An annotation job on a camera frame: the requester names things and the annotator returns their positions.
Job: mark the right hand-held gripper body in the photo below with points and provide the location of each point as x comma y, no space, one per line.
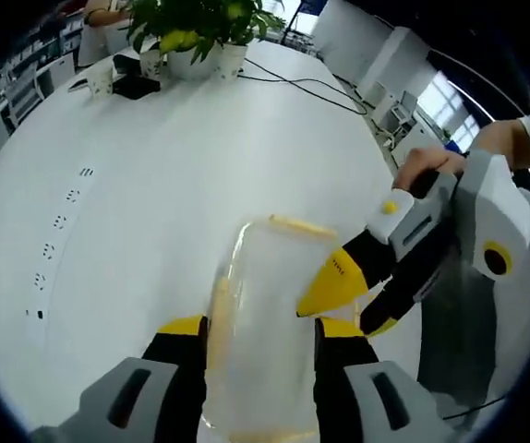
496,207

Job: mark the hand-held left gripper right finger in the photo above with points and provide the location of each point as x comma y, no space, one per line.
343,364

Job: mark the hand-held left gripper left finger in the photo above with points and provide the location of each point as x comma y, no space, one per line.
172,360

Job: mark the clear plastic container yellow buckles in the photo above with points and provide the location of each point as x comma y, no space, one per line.
269,300

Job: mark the person's right hand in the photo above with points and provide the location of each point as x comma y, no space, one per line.
431,161

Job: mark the grey mesh chair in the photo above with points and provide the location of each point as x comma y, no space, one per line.
459,346

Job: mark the white plant pot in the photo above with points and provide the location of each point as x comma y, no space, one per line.
193,64
233,62

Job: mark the black flat case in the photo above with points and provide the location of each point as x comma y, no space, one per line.
136,85

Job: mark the white paper cup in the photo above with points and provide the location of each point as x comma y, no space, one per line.
100,83

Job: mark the small patterned plant pot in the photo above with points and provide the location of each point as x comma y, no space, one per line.
151,63

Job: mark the green leafy plant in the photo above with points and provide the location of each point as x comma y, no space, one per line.
200,23

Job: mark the white office chair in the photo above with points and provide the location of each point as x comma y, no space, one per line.
24,97

